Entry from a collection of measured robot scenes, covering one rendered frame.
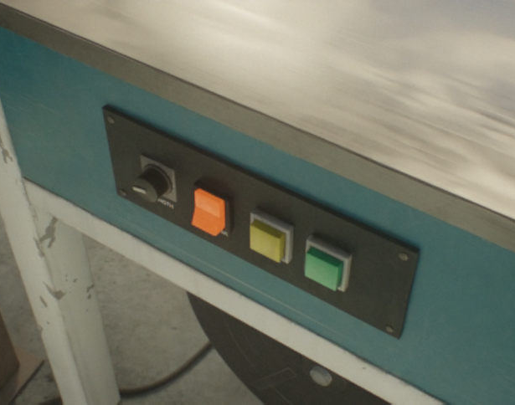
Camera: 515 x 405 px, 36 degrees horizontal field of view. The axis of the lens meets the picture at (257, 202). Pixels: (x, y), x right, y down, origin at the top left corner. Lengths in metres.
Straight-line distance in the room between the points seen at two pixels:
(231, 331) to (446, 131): 0.61
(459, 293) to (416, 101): 0.12
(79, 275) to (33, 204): 0.15
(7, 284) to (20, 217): 0.60
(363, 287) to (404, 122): 0.12
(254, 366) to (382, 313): 0.54
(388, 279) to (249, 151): 0.12
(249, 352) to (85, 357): 0.21
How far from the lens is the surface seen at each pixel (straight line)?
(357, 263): 0.51
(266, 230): 0.53
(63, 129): 0.65
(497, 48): 0.56
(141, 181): 0.57
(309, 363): 0.91
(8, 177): 0.77
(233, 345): 1.05
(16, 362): 1.27
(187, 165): 0.55
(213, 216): 0.55
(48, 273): 0.84
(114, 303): 1.33
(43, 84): 0.63
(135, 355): 1.26
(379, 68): 0.52
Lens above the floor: 1.03
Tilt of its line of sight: 45 degrees down
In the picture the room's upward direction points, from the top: straight up
